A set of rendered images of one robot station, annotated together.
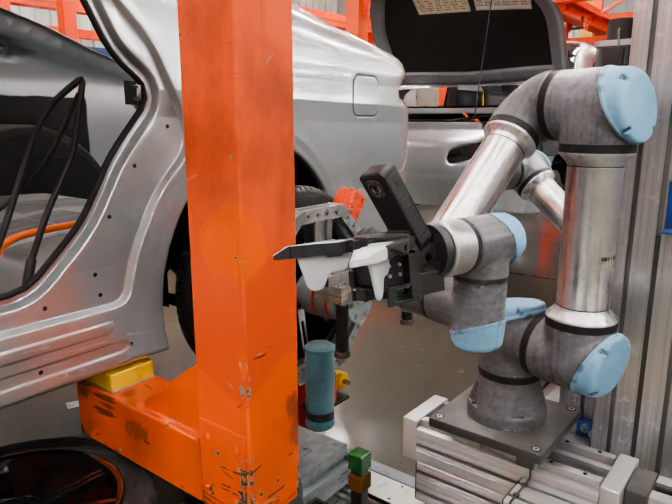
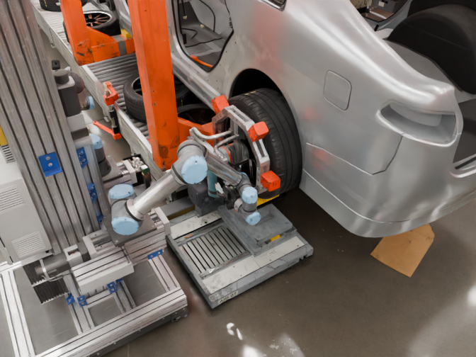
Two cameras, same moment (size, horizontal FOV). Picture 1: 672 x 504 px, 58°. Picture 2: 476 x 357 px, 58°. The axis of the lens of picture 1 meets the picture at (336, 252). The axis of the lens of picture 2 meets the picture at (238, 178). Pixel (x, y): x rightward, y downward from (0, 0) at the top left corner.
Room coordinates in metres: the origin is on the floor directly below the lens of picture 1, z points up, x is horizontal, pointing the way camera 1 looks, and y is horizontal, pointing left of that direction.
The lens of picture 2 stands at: (2.53, -1.91, 2.43)
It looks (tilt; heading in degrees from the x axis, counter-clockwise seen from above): 40 degrees down; 110
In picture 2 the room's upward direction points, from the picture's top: straight up
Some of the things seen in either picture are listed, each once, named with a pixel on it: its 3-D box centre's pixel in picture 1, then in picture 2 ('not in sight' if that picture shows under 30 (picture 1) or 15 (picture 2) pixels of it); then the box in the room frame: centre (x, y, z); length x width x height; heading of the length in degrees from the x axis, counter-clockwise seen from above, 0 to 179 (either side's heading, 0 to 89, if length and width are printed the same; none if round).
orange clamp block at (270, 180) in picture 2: not in sight; (270, 180); (2.08, -0.12, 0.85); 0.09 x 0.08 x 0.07; 142
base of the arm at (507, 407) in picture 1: (507, 389); (96, 163); (1.09, -0.34, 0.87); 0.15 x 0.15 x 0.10
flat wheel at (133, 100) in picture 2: not in sight; (160, 95); (0.62, 1.23, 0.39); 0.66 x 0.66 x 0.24
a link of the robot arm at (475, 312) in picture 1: (469, 307); not in sight; (0.84, -0.19, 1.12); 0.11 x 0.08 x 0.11; 37
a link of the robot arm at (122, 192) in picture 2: not in sight; (122, 199); (1.48, -0.65, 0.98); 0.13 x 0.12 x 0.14; 125
